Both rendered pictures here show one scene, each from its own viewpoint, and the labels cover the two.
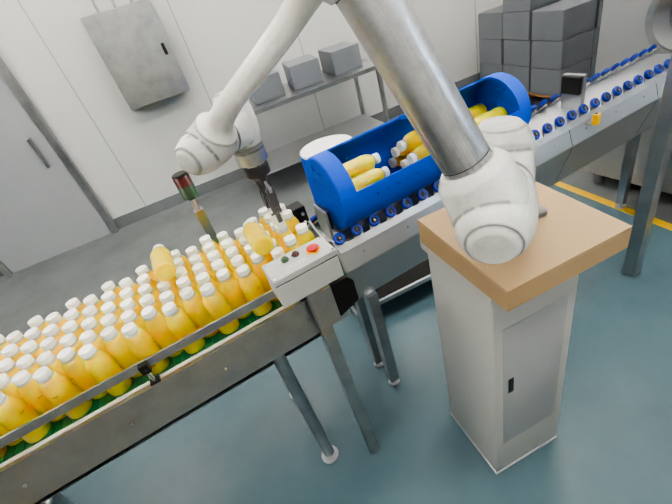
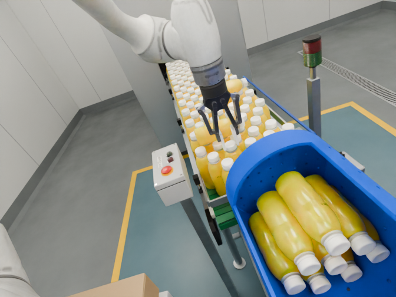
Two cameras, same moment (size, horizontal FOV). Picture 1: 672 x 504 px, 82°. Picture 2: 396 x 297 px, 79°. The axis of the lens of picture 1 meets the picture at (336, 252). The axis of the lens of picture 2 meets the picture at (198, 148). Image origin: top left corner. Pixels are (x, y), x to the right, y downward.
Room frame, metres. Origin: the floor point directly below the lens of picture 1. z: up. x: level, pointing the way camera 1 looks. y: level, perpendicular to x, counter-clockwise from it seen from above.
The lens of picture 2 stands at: (1.25, -0.49, 1.57)
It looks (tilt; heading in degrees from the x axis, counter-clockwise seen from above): 34 degrees down; 109
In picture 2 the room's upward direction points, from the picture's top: 22 degrees counter-clockwise
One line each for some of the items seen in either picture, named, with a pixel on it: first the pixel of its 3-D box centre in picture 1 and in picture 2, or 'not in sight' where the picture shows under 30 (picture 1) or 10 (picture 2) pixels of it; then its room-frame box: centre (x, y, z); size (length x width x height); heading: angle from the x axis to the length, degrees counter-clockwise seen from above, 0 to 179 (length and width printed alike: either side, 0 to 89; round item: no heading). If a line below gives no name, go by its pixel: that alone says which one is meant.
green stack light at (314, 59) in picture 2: (188, 190); (312, 57); (1.48, 0.48, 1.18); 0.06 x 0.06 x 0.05
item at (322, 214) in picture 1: (325, 221); not in sight; (1.26, 0.00, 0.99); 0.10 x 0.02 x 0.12; 18
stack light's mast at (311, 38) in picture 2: (188, 191); (312, 58); (1.48, 0.48, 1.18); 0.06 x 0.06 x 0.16
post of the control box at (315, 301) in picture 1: (347, 382); (213, 253); (0.92, 0.11, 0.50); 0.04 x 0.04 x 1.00; 18
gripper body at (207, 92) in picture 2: (260, 176); (215, 95); (1.14, 0.15, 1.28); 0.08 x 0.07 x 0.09; 19
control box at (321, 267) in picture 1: (303, 270); (171, 172); (0.92, 0.11, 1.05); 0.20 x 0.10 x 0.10; 108
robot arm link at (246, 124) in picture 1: (233, 120); (192, 30); (1.13, 0.16, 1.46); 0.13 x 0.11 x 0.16; 148
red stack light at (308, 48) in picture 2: (182, 180); (312, 45); (1.48, 0.48, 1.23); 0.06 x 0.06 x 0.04
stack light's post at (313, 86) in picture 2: (249, 304); (316, 174); (1.48, 0.48, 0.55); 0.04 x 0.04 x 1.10; 18
